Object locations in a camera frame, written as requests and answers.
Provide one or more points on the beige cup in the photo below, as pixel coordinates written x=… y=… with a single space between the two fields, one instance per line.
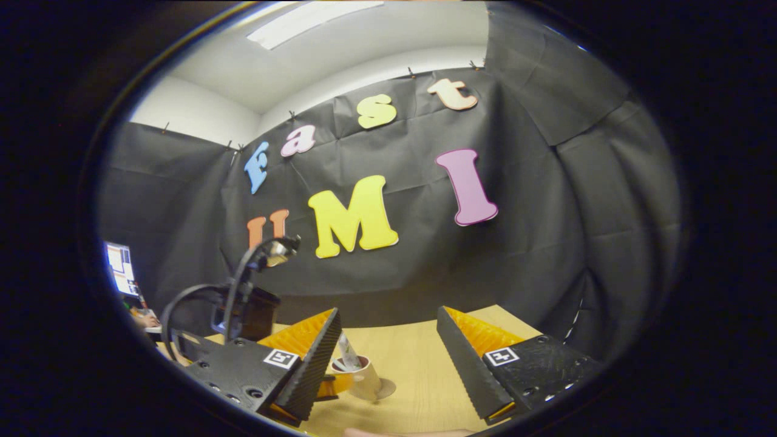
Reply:
x=364 y=382

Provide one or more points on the round brown coaster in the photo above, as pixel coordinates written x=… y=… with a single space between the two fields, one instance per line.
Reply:
x=385 y=388

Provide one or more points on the black backdrop cloth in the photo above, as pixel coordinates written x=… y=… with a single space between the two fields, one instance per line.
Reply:
x=485 y=261

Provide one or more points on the computer monitor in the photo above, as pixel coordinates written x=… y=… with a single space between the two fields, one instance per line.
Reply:
x=121 y=268

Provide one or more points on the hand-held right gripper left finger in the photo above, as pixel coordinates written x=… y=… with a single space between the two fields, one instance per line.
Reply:
x=315 y=364

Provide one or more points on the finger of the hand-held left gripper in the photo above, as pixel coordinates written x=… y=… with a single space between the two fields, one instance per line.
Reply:
x=337 y=385

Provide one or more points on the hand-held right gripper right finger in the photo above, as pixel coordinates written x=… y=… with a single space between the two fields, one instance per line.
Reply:
x=464 y=364

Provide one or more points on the white toothpaste tube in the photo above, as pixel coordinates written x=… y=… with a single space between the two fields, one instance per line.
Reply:
x=351 y=352

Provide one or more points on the wooden desktop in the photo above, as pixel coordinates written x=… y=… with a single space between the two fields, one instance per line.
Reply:
x=413 y=364

